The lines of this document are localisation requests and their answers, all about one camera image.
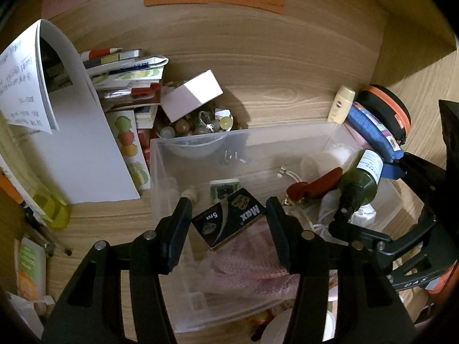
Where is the blue pencil case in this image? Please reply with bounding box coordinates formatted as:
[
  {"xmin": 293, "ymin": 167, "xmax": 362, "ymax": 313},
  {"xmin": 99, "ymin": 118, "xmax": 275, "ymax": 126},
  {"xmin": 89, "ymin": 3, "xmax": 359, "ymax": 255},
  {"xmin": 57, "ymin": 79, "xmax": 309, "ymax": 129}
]
[{"xmin": 344, "ymin": 102, "xmax": 404, "ymax": 163}]

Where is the small white box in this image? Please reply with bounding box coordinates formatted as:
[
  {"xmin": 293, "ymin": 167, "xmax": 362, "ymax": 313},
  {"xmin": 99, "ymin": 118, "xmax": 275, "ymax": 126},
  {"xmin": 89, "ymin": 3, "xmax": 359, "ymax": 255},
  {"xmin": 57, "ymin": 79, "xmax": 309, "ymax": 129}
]
[{"xmin": 160, "ymin": 70, "xmax": 223, "ymax": 123}]

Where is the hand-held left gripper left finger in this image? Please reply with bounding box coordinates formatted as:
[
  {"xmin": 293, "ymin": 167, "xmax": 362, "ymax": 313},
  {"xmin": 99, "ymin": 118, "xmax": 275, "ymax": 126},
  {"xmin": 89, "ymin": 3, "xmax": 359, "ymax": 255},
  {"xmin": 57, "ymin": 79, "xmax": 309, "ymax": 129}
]
[{"xmin": 42, "ymin": 197, "xmax": 194, "ymax": 344}]

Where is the white drawstring pouch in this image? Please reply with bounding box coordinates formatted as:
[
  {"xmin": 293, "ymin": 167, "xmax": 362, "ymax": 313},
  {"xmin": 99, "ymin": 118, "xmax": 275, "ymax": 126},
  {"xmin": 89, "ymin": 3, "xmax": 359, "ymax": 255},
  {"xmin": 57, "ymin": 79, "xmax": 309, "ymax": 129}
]
[{"xmin": 317, "ymin": 186, "xmax": 377, "ymax": 230}]

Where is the white paper folder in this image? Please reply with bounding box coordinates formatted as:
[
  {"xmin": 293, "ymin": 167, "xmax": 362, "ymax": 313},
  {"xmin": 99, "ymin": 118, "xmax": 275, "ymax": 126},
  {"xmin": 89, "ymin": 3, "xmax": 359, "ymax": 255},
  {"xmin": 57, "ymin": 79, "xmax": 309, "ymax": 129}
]
[{"xmin": 0, "ymin": 19, "xmax": 141, "ymax": 204}]

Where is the black hair clip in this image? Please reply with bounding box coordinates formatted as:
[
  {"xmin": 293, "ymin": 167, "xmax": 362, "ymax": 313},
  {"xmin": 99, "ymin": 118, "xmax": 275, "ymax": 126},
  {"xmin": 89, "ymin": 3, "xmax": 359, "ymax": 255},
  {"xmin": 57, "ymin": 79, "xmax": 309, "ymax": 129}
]
[{"xmin": 220, "ymin": 148, "xmax": 249, "ymax": 165}]

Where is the black and orange round case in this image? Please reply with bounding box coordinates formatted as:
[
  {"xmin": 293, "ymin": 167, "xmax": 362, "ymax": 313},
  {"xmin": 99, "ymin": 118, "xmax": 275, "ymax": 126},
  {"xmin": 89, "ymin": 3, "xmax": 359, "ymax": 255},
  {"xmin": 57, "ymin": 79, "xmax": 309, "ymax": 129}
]
[{"xmin": 357, "ymin": 85, "xmax": 412, "ymax": 146}]

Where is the cream plastic cup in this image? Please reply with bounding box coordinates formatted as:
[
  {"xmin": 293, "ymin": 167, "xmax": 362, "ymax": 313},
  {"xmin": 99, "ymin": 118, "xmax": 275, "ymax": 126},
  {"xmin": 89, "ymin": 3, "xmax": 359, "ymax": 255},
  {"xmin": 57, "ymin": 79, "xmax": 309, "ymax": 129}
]
[{"xmin": 300, "ymin": 143, "xmax": 361, "ymax": 180}]

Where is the small cream bottle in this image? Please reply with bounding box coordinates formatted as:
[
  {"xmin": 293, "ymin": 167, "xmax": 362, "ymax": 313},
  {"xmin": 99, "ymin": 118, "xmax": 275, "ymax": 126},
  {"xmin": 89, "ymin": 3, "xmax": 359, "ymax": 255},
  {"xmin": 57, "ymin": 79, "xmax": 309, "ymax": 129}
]
[{"xmin": 327, "ymin": 85, "xmax": 355, "ymax": 124}]

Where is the clear plastic storage box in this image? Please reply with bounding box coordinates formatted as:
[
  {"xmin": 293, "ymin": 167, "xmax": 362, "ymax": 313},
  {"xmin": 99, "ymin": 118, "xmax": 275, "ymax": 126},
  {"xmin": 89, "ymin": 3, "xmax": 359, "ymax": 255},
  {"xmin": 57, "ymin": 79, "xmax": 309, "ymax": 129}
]
[{"xmin": 149, "ymin": 122, "xmax": 402, "ymax": 334}]

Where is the stack of booklets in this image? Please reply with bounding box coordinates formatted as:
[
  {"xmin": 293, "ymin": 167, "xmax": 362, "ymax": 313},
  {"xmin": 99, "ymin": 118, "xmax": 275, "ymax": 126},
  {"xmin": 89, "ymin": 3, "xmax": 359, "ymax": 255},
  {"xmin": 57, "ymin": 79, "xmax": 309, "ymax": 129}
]
[{"xmin": 81, "ymin": 48, "xmax": 169, "ymax": 191}]

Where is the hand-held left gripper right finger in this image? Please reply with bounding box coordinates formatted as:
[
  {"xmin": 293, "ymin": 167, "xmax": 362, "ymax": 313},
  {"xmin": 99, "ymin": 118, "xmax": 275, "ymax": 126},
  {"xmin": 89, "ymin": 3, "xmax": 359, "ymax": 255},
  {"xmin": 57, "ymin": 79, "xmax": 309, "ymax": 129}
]
[{"xmin": 265, "ymin": 196, "xmax": 413, "ymax": 344}]

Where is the pink round ball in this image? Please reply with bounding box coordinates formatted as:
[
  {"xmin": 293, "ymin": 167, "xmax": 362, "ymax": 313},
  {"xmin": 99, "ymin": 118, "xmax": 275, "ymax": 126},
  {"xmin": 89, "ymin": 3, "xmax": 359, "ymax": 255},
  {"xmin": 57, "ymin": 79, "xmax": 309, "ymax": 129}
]
[{"xmin": 260, "ymin": 308, "xmax": 339, "ymax": 344}]

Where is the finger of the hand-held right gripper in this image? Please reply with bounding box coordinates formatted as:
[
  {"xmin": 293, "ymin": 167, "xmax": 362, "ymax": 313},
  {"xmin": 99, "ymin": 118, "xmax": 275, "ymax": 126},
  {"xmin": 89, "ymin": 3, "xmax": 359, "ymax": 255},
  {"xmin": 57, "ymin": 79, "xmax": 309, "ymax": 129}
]
[
  {"xmin": 328, "ymin": 218, "xmax": 391, "ymax": 255},
  {"xmin": 382, "ymin": 152, "xmax": 449, "ymax": 205}
]

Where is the clear plastic bowl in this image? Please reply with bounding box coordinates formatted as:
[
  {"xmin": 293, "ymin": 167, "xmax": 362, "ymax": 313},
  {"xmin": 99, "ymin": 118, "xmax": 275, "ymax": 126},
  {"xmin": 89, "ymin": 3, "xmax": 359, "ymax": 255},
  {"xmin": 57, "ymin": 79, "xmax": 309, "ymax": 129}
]
[{"xmin": 158, "ymin": 131, "xmax": 244, "ymax": 159}]

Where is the small blue staples box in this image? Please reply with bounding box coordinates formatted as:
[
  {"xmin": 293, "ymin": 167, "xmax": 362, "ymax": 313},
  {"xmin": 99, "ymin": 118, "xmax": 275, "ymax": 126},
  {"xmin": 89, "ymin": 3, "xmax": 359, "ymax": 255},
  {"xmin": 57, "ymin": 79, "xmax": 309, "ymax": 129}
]
[{"xmin": 191, "ymin": 187, "xmax": 268, "ymax": 251}]

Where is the black pen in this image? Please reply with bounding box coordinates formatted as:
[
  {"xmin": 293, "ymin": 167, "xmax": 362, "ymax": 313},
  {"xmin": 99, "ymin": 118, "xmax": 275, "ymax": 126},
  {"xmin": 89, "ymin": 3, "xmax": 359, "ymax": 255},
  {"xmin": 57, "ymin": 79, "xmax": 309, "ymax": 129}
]
[{"xmin": 25, "ymin": 215, "xmax": 72, "ymax": 257}]

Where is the dark green spray bottle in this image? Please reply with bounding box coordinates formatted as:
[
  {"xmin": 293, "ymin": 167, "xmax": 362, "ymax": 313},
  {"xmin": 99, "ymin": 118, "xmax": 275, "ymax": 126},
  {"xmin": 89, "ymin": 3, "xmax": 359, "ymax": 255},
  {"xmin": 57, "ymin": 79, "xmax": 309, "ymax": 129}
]
[{"xmin": 333, "ymin": 148, "xmax": 384, "ymax": 223}]

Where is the yellow spray bottle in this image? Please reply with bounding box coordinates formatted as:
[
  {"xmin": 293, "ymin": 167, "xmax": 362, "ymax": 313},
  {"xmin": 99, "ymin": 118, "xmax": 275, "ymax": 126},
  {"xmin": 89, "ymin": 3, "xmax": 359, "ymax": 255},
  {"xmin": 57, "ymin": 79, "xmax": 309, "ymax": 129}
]
[{"xmin": 0, "ymin": 111, "xmax": 72, "ymax": 230}]

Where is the mahjong tile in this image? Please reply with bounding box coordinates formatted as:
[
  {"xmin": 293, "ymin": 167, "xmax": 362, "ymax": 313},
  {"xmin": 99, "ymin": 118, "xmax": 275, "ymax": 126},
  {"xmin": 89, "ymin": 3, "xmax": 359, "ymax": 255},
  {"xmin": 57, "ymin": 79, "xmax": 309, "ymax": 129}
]
[{"xmin": 210, "ymin": 178, "xmax": 239, "ymax": 199}]

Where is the pink flat pouch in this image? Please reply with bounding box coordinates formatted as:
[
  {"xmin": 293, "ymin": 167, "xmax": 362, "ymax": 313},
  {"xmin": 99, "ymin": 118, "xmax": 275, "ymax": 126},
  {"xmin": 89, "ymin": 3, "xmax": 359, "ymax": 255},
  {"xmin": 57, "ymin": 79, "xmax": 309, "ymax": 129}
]
[{"xmin": 349, "ymin": 125, "xmax": 374, "ymax": 151}]

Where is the green and orange tube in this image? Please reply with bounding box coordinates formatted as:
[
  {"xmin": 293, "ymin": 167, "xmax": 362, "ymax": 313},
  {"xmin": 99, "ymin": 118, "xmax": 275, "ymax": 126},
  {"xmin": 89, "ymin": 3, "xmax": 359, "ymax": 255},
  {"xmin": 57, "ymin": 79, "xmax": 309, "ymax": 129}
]
[{"xmin": 14, "ymin": 236, "xmax": 47, "ymax": 302}]

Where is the wooden desktop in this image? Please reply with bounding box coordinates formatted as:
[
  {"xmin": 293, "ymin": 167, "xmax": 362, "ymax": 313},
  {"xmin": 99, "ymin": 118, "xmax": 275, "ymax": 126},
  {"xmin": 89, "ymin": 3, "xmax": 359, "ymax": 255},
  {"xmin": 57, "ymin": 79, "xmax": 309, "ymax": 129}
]
[{"xmin": 36, "ymin": 113, "xmax": 445, "ymax": 344}]

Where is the bowl of beads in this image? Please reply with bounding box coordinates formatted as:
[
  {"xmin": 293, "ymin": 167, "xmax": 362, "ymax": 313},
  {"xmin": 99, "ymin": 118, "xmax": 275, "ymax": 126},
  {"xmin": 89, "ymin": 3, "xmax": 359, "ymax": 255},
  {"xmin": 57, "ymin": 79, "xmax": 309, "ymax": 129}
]
[{"xmin": 160, "ymin": 105, "xmax": 237, "ymax": 139}]

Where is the pink rope in plastic bag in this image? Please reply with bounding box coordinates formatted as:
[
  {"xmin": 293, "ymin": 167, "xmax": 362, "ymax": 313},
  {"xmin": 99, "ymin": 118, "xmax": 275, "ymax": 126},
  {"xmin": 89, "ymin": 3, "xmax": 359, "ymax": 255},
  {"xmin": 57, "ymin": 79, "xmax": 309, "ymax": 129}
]
[{"xmin": 201, "ymin": 222, "xmax": 302, "ymax": 300}]

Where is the red clip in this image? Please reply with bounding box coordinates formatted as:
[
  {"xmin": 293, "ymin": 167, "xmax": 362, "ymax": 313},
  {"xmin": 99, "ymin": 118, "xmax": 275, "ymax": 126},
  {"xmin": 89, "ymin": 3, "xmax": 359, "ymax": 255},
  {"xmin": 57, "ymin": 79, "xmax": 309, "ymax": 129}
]
[{"xmin": 286, "ymin": 168, "xmax": 343, "ymax": 201}]

